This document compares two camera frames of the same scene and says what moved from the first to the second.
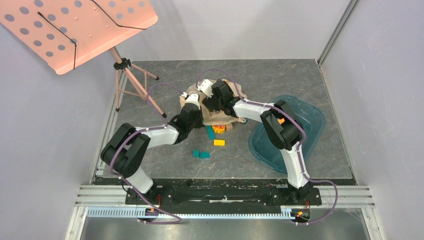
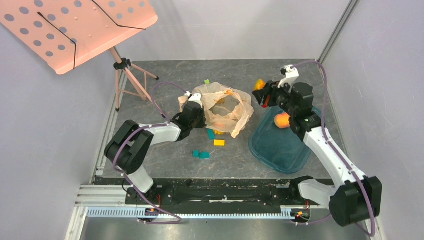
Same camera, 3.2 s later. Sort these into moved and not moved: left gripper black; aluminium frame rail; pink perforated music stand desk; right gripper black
Moved: right gripper black
Not moved: left gripper black; aluminium frame rail; pink perforated music stand desk
